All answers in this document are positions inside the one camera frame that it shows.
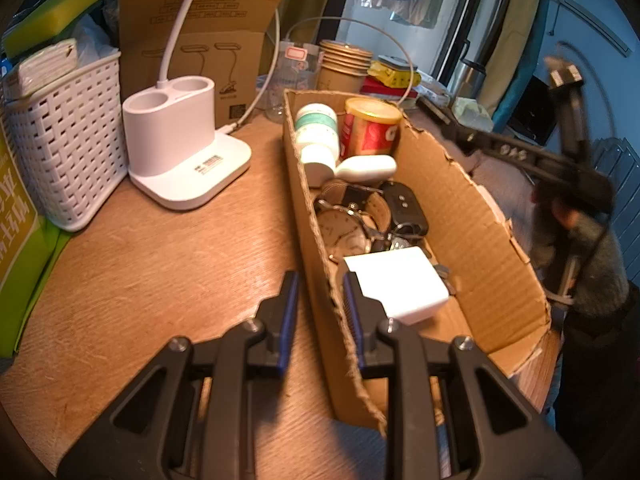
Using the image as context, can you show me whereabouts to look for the stainless steel thermos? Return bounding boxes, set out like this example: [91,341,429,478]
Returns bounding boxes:
[452,40,488,101]

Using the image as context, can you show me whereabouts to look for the black monitor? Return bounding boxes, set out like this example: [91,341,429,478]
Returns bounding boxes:
[507,75,556,143]

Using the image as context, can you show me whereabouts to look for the person's right forearm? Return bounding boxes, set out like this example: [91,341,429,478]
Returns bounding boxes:
[530,200,631,321]

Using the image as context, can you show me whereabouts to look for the teal curtain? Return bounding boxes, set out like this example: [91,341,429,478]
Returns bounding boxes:
[525,0,556,111]

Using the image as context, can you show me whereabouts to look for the white oval case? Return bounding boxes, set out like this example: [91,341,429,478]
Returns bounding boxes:
[335,154,398,183]

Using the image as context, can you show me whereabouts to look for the flat cardboard lamp box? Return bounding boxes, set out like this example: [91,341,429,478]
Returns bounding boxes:
[117,0,286,131]

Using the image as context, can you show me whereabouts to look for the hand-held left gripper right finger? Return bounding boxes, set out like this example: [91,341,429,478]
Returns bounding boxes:
[342,272,583,480]

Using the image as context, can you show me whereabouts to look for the black sliding door frame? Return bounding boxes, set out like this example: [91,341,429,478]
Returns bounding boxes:
[435,0,521,91]

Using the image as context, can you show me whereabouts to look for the white woven plastic basket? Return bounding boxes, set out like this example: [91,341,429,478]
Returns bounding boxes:
[0,50,128,233]

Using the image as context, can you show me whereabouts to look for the white medicine bottle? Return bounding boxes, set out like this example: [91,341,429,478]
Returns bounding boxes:
[294,103,341,186]

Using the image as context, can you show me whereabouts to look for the yellow printed packet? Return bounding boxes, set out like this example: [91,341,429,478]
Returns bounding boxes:
[368,57,420,88]

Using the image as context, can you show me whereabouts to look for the white desk lamp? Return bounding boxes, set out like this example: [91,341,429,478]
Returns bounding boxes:
[122,0,252,211]

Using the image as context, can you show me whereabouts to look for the pale green tissue pack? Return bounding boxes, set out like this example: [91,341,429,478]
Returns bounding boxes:
[450,96,493,133]

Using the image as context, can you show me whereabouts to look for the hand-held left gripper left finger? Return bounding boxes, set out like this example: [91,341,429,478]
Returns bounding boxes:
[57,270,301,480]

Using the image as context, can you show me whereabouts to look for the wristwatch with dark strap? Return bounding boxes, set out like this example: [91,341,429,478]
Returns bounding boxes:
[314,180,393,261]

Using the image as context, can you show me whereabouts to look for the person's leg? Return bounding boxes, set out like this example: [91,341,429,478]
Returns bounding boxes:
[542,285,640,441]

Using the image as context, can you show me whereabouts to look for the white air conditioner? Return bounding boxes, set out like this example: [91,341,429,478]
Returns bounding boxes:
[557,0,633,58]

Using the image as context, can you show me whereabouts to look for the red can with yellow lid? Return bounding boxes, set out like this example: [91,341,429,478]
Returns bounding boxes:
[340,97,403,161]

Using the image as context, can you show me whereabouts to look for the red book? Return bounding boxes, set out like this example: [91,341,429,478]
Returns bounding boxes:
[361,77,418,101]

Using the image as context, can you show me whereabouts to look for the black car key fob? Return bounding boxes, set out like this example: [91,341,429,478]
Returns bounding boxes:
[380,181,430,236]

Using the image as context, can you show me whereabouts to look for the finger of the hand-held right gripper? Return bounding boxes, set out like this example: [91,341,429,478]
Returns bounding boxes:
[416,96,488,157]
[544,55,592,166]

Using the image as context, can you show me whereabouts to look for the white cable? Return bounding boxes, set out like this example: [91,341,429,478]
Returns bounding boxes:
[220,7,282,136]
[287,16,418,106]

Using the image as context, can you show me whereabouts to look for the white tissue packet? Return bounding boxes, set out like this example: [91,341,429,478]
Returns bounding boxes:
[2,37,78,101]

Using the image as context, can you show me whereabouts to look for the stack of brown paper cups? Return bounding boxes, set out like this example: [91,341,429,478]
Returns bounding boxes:
[315,39,375,93]

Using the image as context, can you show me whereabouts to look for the yellow green sponge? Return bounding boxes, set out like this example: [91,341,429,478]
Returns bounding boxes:
[2,0,106,61]

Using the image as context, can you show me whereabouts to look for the white charger adapter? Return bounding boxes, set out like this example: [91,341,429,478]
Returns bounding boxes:
[342,246,450,326]

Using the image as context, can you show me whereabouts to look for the clear plastic bag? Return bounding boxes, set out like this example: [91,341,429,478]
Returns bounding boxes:
[75,12,121,61]

